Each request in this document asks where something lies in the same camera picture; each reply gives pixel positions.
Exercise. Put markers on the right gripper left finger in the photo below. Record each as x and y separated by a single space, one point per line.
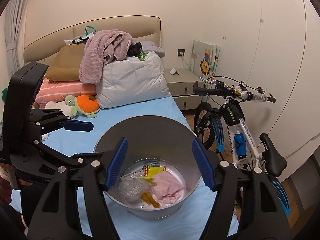
56 215

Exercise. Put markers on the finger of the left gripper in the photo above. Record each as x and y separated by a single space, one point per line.
43 121
54 159

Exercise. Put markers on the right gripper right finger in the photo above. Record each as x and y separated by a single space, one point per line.
246 205

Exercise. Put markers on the clear plastic bag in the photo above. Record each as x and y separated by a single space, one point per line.
132 187

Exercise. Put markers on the yellow snack bag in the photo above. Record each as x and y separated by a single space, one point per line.
150 171

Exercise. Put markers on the grey metal trash bin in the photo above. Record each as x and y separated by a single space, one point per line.
155 141

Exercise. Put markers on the person's left hand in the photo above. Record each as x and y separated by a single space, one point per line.
6 189

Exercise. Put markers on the white seal plush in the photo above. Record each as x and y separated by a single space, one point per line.
66 109

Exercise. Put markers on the pink striped quilt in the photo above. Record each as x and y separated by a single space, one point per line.
57 91

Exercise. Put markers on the green orange turtle plush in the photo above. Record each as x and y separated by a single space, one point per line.
84 105

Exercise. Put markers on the green sweater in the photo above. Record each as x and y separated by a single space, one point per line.
4 94

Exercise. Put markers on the tan cushion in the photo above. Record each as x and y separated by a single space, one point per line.
65 66

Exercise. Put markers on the light blue bed sheet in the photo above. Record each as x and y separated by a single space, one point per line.
188 222

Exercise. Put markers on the pink cloth in bin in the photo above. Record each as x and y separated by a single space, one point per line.
167 189

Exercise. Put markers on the white blue bicycle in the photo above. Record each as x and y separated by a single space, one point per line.
211 123

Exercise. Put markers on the white plastic-wrapped pillow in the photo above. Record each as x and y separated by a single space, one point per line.
132 81

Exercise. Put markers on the mauve knitted blanket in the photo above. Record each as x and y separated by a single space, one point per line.
103 48

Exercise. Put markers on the grey curtain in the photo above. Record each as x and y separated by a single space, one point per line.
13 27

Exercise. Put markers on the grey nightstand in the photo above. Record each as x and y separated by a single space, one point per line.
180 83

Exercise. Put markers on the beige upholstered headboard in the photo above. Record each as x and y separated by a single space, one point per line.
141 28

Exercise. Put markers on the folded cartoon play mat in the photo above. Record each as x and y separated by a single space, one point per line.
204 58

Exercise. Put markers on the white bag with teal handle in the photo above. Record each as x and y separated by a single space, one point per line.
82 39

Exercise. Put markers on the wall power socket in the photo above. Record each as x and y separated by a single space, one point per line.
181 52

